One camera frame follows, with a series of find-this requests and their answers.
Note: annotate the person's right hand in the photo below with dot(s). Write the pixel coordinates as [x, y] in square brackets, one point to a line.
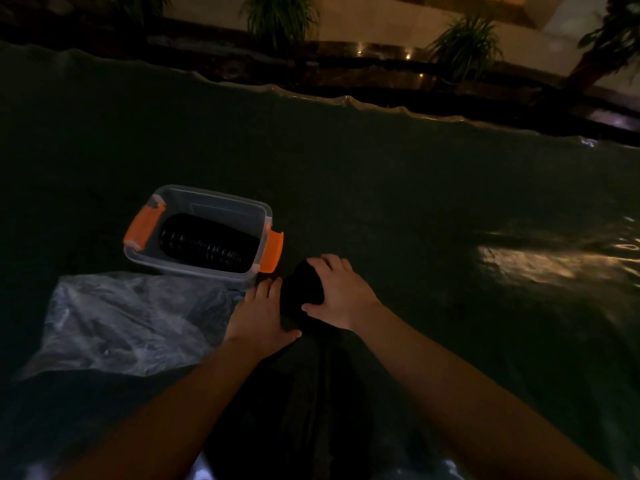
[347, 294]

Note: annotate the person's left hand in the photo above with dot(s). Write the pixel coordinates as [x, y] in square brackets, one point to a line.
[255, 322]

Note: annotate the person's left thumb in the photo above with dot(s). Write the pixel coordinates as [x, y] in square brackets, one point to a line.
[290, 337]

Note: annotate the person's right thumb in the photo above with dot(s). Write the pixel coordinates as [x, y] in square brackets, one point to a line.
[312, 308]

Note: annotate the person's right middle finger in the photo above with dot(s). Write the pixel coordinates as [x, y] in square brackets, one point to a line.
[332, 262]

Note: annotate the black cloth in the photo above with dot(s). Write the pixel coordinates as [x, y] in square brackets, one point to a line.
[300, 294]

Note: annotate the person's left forearm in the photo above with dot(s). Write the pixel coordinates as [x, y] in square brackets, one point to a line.
[170, 419]

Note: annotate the person's right forearm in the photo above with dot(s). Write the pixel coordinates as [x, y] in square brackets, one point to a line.
[465, 394]

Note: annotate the dark green table cover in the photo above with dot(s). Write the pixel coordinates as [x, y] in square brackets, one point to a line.
[400, 204]

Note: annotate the black ribbed roll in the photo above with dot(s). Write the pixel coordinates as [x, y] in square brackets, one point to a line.
[210, 243]

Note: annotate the clear plastic bag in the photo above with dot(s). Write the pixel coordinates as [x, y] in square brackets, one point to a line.
[130, 322]

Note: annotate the dark stone ledge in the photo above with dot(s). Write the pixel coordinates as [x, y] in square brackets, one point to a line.
[350, 69]

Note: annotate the green potted plant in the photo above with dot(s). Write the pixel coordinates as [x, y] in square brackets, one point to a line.
[280, 14]
[607, 39]
[467, 47]

